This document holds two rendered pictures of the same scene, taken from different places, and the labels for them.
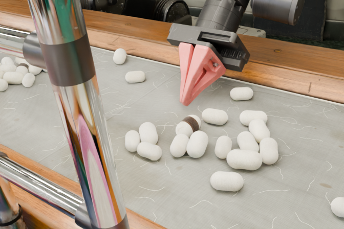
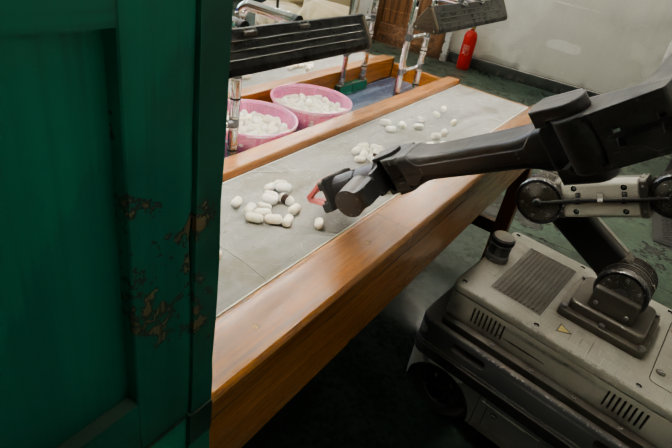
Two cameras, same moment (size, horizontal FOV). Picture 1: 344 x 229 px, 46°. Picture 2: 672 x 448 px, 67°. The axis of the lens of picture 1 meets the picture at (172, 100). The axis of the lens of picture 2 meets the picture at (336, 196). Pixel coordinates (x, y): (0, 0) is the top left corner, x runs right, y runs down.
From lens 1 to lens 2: 108 cm
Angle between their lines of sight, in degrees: 68
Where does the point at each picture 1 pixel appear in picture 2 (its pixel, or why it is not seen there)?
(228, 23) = (339, 182)
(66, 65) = not seen: hidden behind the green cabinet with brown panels
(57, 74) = not seen: hidden behind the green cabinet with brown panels
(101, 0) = (528, 193)
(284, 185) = (230, 221)
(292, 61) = (347, 244)
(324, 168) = (237, 235)
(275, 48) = (372, 242)
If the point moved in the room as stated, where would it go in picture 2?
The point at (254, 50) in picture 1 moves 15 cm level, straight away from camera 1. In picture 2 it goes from (370, 233) to (444, 249)
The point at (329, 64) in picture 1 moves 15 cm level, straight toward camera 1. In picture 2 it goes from (337, 257) to (264, 232)
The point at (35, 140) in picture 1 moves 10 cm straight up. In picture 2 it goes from (296, 163) to (301, 127)
